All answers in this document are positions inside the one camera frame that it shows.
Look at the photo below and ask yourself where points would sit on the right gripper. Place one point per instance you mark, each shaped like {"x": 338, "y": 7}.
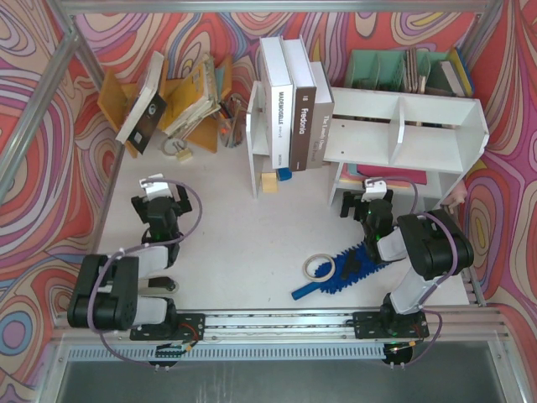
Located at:
{"x": 348, "y": 205}

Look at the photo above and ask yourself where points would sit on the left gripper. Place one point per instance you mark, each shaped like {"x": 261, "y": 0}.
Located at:
{"x": 181, "y": 200}

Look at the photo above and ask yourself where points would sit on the blue microfiber duster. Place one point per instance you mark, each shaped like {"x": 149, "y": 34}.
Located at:
{"x": 336, "y": 284}

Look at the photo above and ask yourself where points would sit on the beige tape roll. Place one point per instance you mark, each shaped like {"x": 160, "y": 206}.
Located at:
{"x": 325, "y": 270}

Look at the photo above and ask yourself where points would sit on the black plastic clip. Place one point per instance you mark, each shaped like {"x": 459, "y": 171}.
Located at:
{"x": 352, "y": 265}

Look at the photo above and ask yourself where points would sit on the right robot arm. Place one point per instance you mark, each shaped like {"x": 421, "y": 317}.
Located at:
{"x": 434, "y": 245}

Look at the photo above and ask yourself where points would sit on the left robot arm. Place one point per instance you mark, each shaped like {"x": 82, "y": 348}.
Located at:
{"x": 107, "y": 291}

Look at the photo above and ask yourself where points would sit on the white bookshelf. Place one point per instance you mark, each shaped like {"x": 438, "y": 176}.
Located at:
{"x": 442, "y": 136}

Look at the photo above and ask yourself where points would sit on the pink folder stack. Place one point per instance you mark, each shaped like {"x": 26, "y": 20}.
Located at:
{"x": 356, "y": 174}

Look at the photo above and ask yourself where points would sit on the white black leaning book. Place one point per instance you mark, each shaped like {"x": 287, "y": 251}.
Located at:
{"x": 145, "y": 107}

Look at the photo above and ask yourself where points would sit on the blue cube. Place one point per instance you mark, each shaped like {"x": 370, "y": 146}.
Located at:
{"x": 283, "y": 174}

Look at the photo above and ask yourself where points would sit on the pink toy figure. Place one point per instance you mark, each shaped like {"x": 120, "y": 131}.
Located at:
{"x": 456, "y": 197}

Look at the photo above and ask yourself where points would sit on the wooden block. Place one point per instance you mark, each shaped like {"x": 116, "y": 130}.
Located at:
{"x": 269, "y": 181}

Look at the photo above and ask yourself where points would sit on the clear pencil cup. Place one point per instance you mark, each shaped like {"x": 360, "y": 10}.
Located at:
{"x": 230, "y": 120}

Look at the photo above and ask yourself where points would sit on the taupe Lonely Ones book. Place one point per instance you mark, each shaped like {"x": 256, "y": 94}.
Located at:
{"x": 322, "y": 114}

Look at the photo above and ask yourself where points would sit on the stack of worn books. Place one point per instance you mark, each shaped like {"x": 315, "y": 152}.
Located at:
{"x": 194, "y": 99}

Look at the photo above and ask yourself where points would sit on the yellow wooden zigzag shelf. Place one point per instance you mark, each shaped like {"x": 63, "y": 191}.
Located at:
{"x": 114, "y": 96}

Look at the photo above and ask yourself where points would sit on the brown Fredonia book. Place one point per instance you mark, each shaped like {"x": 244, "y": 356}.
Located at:
{"x": 298, "y": 63}

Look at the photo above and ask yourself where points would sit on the green file organizer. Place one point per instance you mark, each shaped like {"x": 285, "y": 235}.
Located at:
{"x": 417, "y": 71}

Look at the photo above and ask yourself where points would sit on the blue yellow book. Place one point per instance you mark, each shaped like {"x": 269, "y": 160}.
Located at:
{"x": 454, "y": 55}

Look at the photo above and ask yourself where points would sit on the white Mademoiselle book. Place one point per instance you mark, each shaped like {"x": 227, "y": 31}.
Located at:
{"x": 278, "y": 92}

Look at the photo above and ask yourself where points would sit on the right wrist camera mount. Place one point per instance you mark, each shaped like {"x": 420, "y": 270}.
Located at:
{"x": 374, "y": 188}

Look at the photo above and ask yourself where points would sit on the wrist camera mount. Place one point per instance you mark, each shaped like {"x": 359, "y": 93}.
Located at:
{"x": 153, "y": 188}
{"x": 374, "y": 188}

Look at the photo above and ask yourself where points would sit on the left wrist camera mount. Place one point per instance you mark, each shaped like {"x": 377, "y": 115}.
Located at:
{"x": 153, "y": 188}

